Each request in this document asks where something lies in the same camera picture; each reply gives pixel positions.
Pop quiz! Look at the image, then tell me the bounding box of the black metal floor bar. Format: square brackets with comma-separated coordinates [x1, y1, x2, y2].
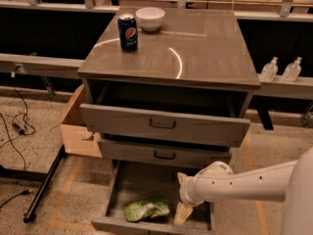
[0, 146, 66, 223]

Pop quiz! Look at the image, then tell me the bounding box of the clear sanitizer bottle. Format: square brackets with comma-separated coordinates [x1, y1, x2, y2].
[283, 57, 302, 81]
[260, 57, 278, 81]

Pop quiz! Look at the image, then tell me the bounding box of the grey drawer cabinet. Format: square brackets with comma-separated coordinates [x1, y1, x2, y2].
[77, 6, 262, 188]

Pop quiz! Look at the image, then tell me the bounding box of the clear sanitizer bottle right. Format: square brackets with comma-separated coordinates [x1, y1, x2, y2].
[283, 57, 302, 81]

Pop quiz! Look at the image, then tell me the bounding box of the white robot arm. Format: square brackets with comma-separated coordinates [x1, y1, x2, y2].
[174, 149, 313, 235]

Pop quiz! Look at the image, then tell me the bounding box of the green rice chip bag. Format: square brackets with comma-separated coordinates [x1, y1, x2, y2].
[123, 196, 170, 222]

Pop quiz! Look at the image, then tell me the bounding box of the clear sanitizer bottle left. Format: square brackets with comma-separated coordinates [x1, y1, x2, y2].
[260, 57, 278, 81]

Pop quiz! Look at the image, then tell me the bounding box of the black floor cable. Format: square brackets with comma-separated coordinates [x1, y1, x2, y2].
[0, 70, 36, 211]

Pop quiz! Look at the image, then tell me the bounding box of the blue Pepsi can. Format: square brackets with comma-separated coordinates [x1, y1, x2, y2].
[117, 14, 138, 52]

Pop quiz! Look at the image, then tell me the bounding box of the grey bottom drawer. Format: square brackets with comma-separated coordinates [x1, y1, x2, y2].
[91, 162, 214, 235]

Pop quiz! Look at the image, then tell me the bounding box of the cardboard box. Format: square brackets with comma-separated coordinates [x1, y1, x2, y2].
[52, 84, 102, 158]

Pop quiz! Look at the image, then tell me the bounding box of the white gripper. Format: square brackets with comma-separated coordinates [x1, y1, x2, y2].
[174, 172, 204, 226]

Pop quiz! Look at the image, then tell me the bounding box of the white ceramic bowl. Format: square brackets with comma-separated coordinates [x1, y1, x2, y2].
[135, 7, 165, 31]

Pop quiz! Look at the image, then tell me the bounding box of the grey top drawer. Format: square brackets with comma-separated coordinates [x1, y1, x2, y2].
[79, 104, 250, 147]

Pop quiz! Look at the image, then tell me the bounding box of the grey metal rail shelf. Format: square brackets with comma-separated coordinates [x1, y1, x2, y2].
[0, 53, 83, 79]

